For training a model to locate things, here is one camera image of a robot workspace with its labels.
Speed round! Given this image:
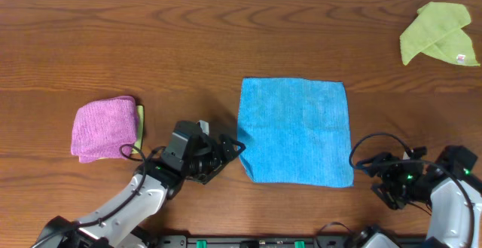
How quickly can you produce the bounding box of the blue microfiber cloth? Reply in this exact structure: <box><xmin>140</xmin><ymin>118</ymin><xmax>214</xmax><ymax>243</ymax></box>
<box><xmin>237</xmin><ymin>78</ymin><xmax>354</xmax><ymax>188</ymax></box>

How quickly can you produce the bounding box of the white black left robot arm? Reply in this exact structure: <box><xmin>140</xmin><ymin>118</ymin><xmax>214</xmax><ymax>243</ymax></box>
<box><xmin>34</xmin><ymin>121</ymin><xmax>246</xmax><ymax>247</ymax></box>

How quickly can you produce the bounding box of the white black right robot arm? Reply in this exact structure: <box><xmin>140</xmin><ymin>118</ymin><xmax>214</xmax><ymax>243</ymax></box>
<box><xmin>353</xmin><ymin>145</ymin><xmax>481</xmax><ymax>247</ymax></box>

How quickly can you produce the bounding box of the light green folded cloth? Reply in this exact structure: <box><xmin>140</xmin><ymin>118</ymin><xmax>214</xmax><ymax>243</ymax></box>
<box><xmin>132</xmin><ymin>105</ymin><xmax>145</xmax><ymax>154</ymax></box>

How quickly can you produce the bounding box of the purple folded microfiber cloth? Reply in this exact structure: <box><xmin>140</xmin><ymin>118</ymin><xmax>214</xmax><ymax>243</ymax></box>
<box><xmin>71</xmin><ymin>96</ymin><xmax>139</xmax><ymax>164</ymax></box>

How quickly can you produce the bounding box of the green microfiber cloth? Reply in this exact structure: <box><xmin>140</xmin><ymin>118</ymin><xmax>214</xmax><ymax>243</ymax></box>
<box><xmin>399</xmin><ymin>2</ymin><xmax>480</xmax><ymax>66</ymax></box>

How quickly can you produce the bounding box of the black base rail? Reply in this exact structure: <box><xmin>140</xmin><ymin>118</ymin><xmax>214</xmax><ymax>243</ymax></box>
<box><xmin>150</xmin><ymin>222</ymin><xmax>443</xmax><ymax>248</ymax></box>

